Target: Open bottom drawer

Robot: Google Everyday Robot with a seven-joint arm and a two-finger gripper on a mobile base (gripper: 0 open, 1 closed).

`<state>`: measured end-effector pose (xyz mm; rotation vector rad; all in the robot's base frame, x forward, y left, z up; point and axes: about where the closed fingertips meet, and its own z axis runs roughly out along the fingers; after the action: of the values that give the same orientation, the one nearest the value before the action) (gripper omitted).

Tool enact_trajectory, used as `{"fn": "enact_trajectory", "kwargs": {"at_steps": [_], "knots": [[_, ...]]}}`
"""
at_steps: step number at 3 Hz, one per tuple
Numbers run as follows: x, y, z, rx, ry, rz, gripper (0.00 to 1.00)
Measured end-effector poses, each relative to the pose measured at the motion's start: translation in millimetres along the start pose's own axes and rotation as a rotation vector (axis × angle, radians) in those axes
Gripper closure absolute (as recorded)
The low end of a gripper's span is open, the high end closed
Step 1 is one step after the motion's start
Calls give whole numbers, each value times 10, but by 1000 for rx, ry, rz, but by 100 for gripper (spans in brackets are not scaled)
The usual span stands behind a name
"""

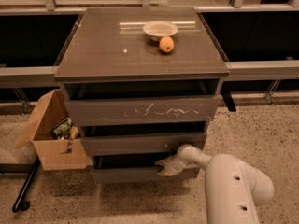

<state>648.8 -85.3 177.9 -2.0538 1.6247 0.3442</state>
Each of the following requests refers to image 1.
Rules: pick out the grey drawer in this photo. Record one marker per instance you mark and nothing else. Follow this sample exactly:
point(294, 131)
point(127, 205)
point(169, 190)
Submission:
point(133, 168)
point(138, 144)
point(142, 111)

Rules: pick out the grey drawer cabinet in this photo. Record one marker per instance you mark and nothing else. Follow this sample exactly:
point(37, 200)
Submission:
point(110, 57)

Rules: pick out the black metal floor stand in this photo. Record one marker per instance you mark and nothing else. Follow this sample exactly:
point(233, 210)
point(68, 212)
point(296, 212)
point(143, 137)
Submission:
point(31, 170)

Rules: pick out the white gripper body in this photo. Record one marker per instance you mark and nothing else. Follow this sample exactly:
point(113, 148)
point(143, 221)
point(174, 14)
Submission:
point(172, 166)

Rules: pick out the black bracket behind cabinet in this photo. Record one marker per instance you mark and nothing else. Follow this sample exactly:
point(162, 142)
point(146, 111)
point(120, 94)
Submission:
point(228, 100)

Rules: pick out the grey top drawer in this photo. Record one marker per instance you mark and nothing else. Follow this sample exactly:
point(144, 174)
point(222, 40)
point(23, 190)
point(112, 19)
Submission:
point(142, 111)

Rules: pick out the grey metal railing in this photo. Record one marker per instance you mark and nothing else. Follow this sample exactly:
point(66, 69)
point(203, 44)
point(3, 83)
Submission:
point(43, 76)

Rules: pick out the open cardboard box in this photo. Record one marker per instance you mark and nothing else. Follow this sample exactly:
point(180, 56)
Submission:
point(49, 112)

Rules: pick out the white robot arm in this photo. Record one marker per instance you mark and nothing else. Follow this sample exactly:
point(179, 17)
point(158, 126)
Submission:
point(233, 188)

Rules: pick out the white bowl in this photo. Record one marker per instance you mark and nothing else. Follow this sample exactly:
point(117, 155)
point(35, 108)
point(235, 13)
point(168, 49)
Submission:
point(156, 30)

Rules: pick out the grey bottom drawer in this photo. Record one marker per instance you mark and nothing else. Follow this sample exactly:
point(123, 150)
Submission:
point(133, 168)

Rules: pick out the green snack bag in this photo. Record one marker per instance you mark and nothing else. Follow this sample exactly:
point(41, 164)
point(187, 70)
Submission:
point(62, 130)

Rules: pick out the orange fruit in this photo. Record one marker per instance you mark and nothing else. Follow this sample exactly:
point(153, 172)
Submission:
point(166, 44)

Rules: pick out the grey middle drawer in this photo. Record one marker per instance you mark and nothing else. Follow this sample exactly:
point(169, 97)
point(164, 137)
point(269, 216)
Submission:
point(138, 144)

